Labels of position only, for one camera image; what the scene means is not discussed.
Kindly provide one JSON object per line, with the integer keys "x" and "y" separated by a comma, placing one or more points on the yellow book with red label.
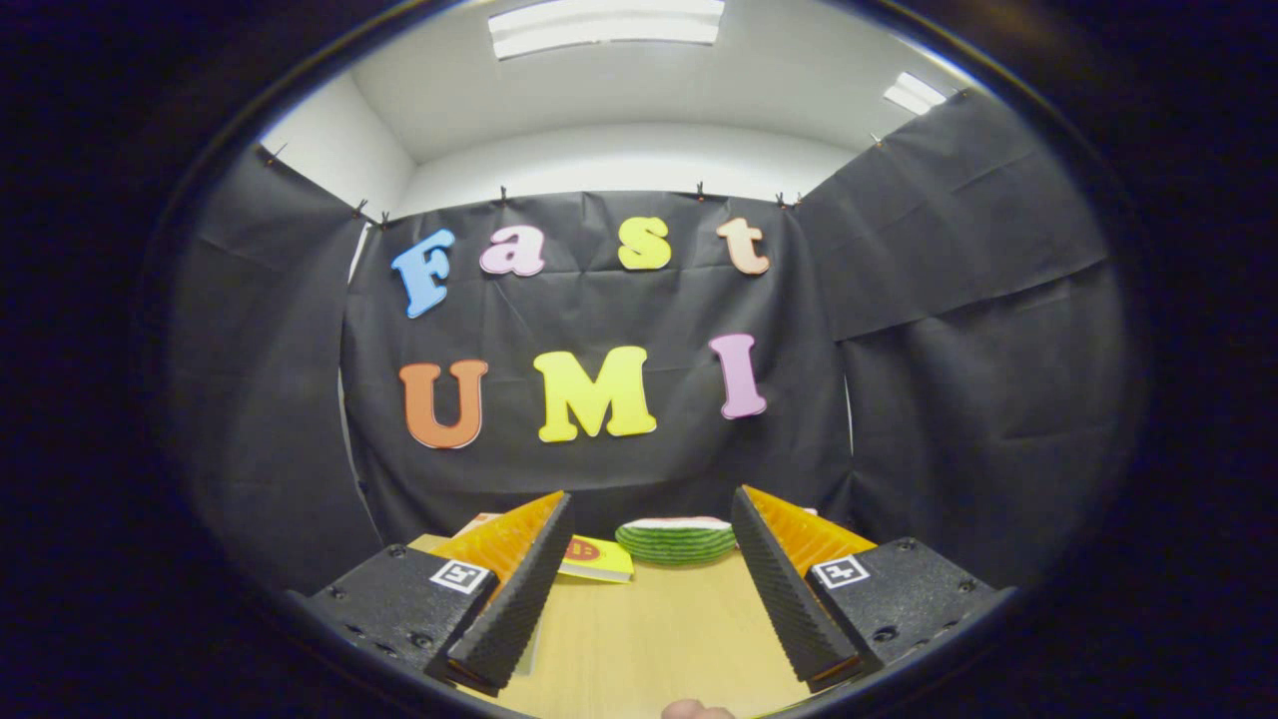
{"x": 604, "y": 567}

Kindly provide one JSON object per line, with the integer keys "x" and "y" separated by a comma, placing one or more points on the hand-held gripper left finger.
{"x": 524, "y": 599}

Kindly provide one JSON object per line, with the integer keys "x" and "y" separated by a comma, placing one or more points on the ceiling light panel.
{"x": 914, "y": 93}
{"x": 604, "y": 25}

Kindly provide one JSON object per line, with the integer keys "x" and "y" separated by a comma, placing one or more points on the black backdrop cloth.
{"x": 599, "y": 469}

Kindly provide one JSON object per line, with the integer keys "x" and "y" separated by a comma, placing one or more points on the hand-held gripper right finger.
{"x": 784, "y": 599}

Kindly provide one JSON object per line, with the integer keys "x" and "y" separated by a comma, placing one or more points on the watermelon slice plush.
{"x": 674, "y": 544}

